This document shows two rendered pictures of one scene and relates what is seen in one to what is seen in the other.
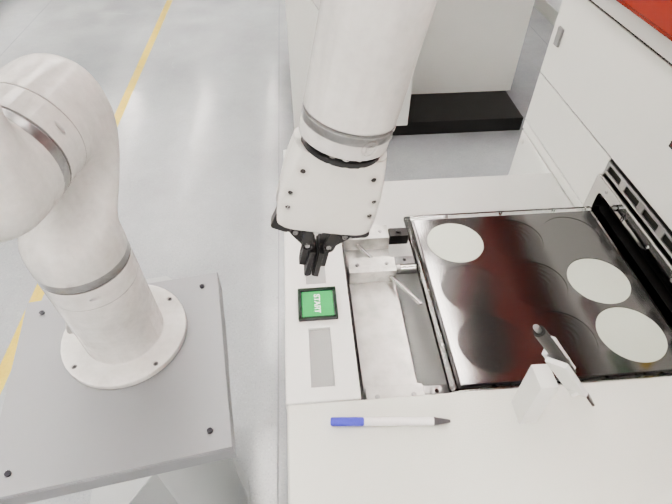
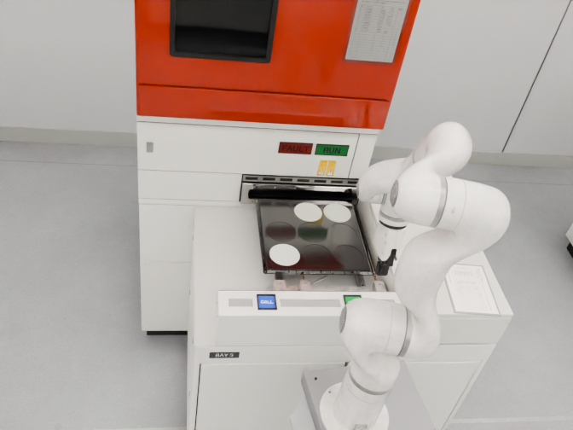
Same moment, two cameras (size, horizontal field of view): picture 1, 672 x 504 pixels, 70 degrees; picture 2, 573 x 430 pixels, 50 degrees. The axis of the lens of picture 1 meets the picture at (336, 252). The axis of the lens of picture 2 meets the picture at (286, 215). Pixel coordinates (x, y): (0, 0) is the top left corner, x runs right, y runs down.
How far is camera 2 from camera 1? 170 cm
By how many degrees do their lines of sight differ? 67
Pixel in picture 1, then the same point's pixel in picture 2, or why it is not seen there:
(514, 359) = (355, 251)
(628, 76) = (231, 141)
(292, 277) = (337, 312)
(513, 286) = (314, 241)
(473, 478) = not seen: hidden behind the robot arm
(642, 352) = (346, 212)
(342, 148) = not seen: hidden behind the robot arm
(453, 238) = (281, 254)
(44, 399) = not seen: outside the picture
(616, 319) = (330, 214)
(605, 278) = (306, 209)
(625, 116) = (240, 155)
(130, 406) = (394, 403)
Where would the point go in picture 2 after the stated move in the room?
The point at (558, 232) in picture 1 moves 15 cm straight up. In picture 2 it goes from (275, 214) to (281, 181)
